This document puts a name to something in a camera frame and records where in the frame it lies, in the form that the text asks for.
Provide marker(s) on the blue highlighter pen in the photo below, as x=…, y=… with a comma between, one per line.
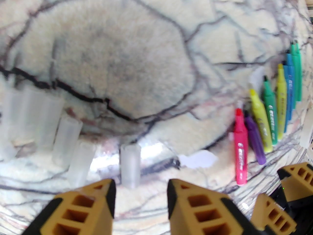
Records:
x=291, y=82
x=287, y=106

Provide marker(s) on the clear plastic scrap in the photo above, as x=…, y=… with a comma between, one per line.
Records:
x=198, y=159

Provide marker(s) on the yellow highlighter pen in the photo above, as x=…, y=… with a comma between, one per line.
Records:
x=261, y=119
x=281, y=99

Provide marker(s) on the purple highlighter pen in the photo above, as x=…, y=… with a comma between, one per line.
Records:
x=256, y=141

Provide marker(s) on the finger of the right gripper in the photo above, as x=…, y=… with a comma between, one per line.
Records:
x=271, y=214
x=299, y=182

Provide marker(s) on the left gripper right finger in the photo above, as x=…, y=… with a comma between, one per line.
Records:
x=200, y=214

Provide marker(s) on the pink highlighter pen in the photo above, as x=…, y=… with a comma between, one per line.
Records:
x=240, y=150

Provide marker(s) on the translucent plastic pen cap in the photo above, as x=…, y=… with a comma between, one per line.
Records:
x=130, y=165
x=67, y=138
x=50, y=121
x=80, y=165

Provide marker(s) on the green highlighter pen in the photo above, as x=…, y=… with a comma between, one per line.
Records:
x=295, y=70
x=298, y=77
x=271, y=111

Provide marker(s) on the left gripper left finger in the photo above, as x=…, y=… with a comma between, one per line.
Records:
x=73, y=212

